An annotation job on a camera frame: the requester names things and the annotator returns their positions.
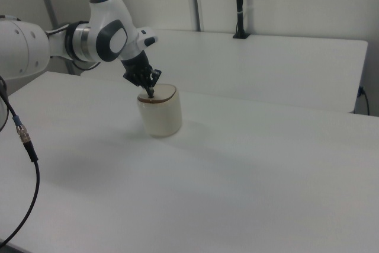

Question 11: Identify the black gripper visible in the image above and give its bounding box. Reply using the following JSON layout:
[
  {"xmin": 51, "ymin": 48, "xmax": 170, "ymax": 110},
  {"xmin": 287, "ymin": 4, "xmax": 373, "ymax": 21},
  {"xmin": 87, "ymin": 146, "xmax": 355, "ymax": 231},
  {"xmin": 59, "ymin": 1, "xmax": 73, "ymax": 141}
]
[{"xmin": 120, "ymin": 52, "xmax": 163, "ymax": 98}]

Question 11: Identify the cream plastic trash bin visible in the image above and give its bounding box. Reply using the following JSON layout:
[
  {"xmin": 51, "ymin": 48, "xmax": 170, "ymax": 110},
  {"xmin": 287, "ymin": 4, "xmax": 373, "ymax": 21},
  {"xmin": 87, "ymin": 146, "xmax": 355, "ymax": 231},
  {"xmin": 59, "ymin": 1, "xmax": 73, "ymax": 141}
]
[{"xmin": 136, "ymin": 83, "xmax": 184, "ymax": 139}]

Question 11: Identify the black cable with metal connector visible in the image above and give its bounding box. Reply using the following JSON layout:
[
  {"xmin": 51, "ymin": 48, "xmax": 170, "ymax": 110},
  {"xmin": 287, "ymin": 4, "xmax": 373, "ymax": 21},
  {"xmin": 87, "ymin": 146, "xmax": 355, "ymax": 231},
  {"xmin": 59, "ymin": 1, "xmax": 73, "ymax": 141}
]
[{"xmin": 0, "ymin": 75, "xmax": 41, "ymax": 245}]

